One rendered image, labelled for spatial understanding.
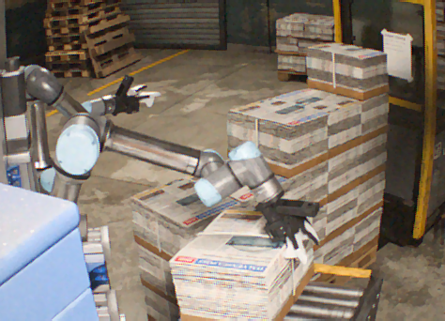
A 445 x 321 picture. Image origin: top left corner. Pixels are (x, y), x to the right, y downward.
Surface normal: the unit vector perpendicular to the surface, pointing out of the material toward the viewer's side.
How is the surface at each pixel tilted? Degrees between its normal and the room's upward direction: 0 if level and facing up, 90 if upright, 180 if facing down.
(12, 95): 90
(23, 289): 90
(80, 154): 83
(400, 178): 90
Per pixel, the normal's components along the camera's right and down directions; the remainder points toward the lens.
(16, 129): 0.20, 0.35
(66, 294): 0.91, 0.12
